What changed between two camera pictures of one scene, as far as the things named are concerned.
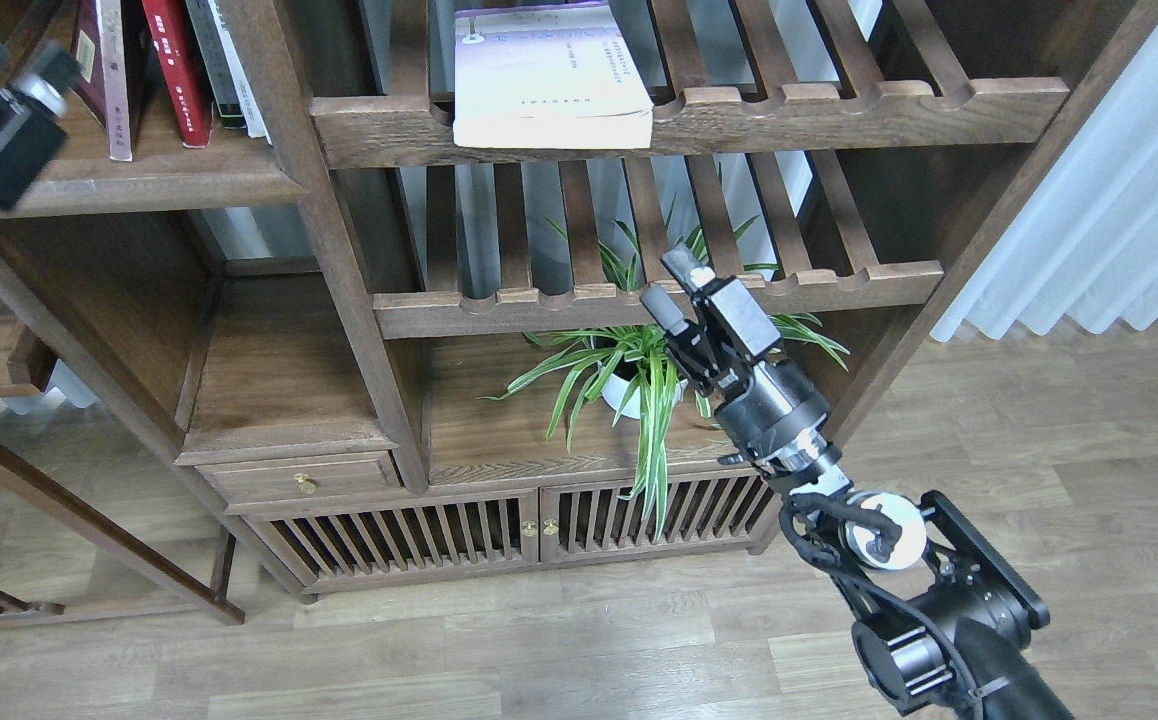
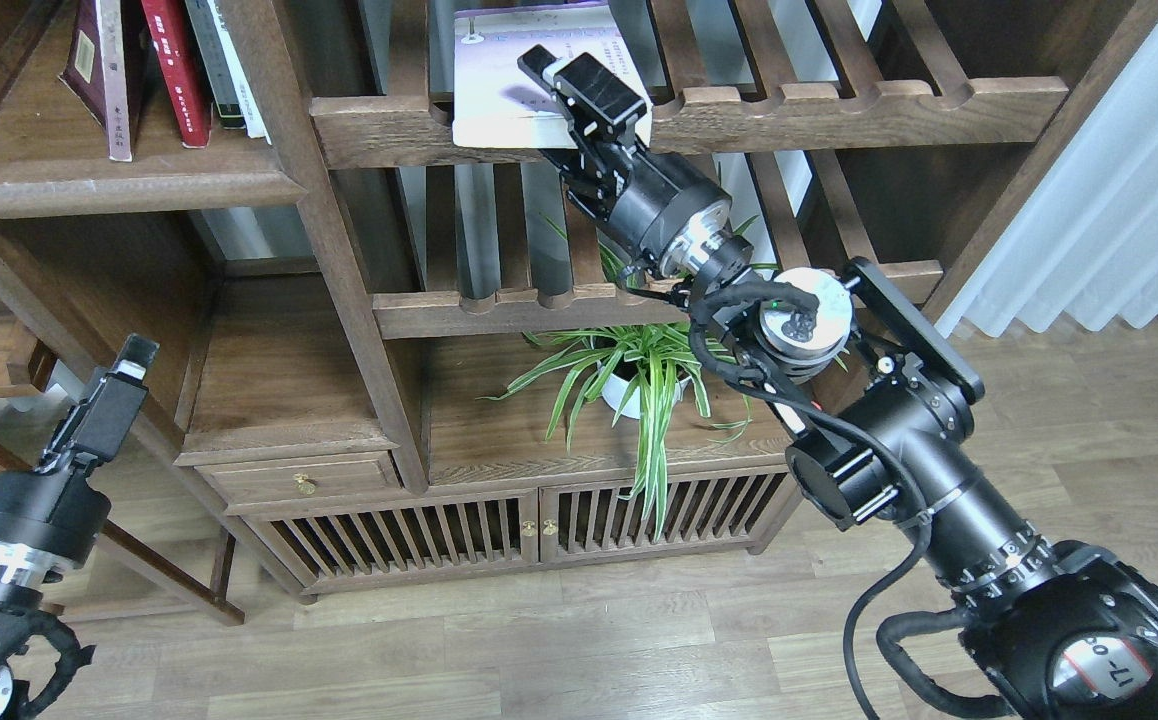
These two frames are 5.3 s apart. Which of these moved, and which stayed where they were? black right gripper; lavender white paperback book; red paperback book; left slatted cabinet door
Moved: black right gripper
Stayed: lavender white paperback book; left slatted cabinet door; red paperback book
